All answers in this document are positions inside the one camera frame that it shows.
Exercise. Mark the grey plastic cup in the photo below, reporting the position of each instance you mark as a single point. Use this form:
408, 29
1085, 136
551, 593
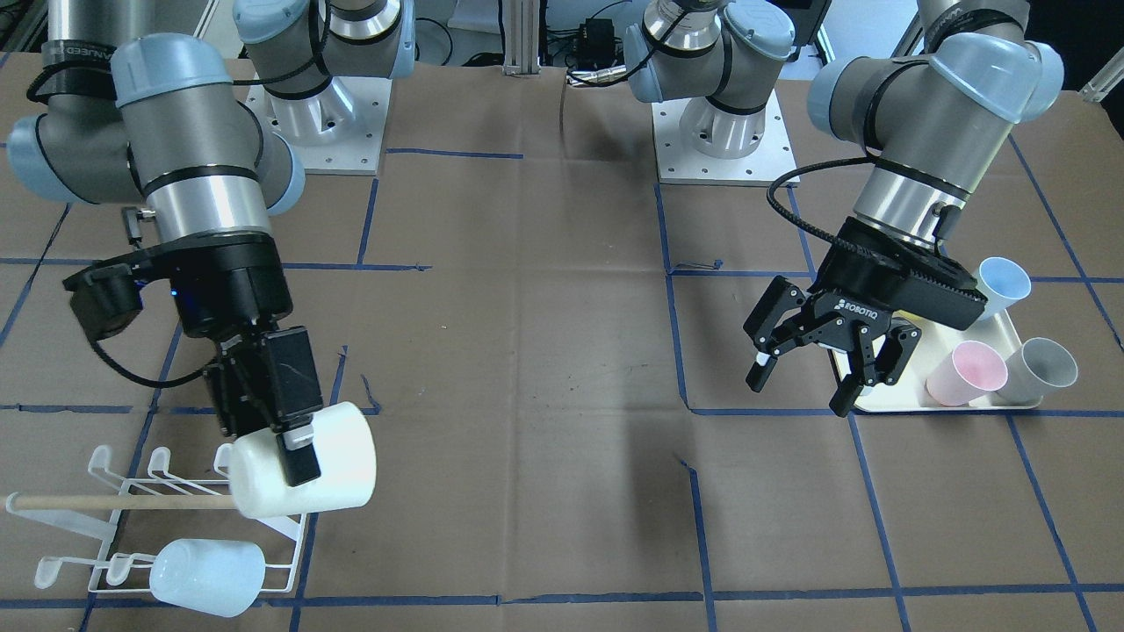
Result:
1039, 367

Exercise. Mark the pink plastic cup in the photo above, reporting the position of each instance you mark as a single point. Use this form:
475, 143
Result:
970, 370

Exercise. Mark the white plastic cup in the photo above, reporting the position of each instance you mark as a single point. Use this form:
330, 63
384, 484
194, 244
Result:
335, 469

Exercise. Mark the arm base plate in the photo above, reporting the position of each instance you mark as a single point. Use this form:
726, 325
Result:
697, 144
339, 132

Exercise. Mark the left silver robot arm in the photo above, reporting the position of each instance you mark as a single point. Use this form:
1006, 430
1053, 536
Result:
929, 125

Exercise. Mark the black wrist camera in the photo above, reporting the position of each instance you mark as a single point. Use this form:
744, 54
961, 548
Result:
105, 299

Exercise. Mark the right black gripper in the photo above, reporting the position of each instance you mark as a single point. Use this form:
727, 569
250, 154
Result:
239, 290

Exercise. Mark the cream plastic tray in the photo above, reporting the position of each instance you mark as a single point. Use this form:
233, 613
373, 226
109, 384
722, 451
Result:
908, 394

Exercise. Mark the white wire cup rack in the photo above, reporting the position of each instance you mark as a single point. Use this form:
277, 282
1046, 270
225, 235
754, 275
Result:
139, 515

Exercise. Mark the brown paper table cover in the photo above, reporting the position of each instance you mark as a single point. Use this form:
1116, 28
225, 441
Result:
548, 344

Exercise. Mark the light blue plastic cup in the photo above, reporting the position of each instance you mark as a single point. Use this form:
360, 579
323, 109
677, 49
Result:
1003, 282

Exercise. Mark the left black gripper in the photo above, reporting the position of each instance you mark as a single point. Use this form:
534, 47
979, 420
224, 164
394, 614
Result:
865, 294

